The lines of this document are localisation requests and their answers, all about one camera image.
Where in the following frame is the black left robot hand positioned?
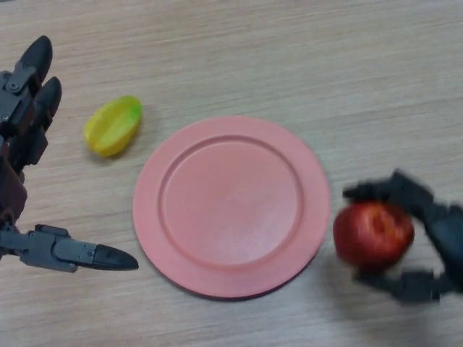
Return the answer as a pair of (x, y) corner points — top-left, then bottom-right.
(0, 35), (140, 273)

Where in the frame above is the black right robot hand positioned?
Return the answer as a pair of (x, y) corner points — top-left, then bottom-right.
(341, 169), (463, 307)

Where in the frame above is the red apple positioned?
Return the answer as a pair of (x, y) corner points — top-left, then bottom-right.
(332, 201), (415, 272)

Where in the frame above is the pink round plate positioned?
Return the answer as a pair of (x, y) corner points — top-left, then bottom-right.
(132, 115), (332, 300)

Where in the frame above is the yellow green starfruit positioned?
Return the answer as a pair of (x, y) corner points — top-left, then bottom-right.
(83, 95), (143, 158)

